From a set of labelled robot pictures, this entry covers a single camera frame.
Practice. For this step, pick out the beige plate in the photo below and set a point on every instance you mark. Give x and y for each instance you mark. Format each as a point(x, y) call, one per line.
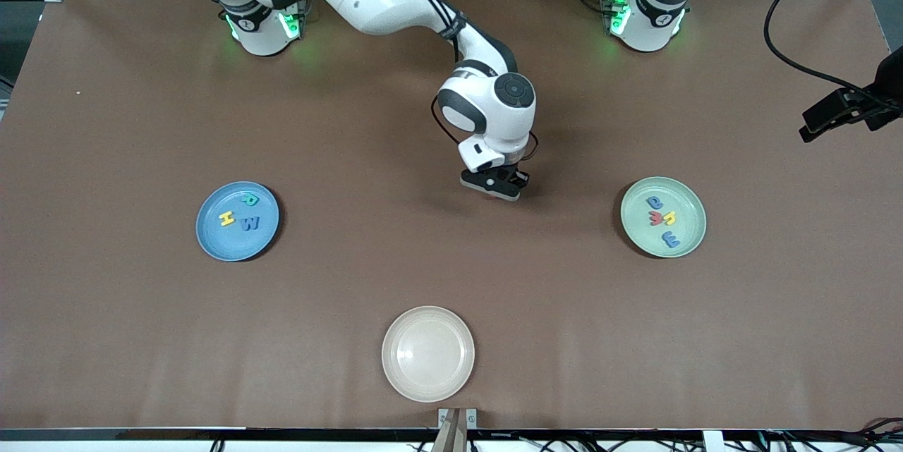
point(428, 353)

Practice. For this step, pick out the blue foam uppercase W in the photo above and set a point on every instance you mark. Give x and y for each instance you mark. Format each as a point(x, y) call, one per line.
point(250, 224)

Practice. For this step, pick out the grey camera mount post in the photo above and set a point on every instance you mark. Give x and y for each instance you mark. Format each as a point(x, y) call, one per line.
point(451, 438)

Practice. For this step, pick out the blue foam lowercase a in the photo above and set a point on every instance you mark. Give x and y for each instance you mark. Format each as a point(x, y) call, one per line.
point(655, 203)

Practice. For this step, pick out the metal table edge bracket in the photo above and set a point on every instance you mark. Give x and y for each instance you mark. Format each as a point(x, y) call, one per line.
point(472, 418)

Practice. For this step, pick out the yellow foam uppercase H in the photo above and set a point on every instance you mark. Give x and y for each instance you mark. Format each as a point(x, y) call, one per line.
point(226, 218)

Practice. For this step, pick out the blue plate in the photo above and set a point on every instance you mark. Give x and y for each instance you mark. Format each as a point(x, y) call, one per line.
point(226, 244)

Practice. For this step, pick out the teal foam uppercase R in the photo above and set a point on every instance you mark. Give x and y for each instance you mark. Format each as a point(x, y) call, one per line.
point(248, 199)

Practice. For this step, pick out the blue foam lowercase m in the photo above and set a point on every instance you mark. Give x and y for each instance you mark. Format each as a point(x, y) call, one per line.
point(670, 239)

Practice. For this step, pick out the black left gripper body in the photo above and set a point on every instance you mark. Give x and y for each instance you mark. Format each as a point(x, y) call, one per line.
point(890, 80)

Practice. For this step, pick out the green plate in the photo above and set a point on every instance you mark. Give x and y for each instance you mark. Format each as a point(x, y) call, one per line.
point(638, 226)

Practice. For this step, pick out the yellow foam lowercase h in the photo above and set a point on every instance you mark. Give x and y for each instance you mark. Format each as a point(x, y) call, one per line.
point(670, 217)

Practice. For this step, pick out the pink foam lowercase w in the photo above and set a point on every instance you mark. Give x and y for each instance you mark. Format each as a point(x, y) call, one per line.
point(656, 218)

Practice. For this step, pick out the brown table mat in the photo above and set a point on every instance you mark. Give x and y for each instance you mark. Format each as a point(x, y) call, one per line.
point(141, 332)

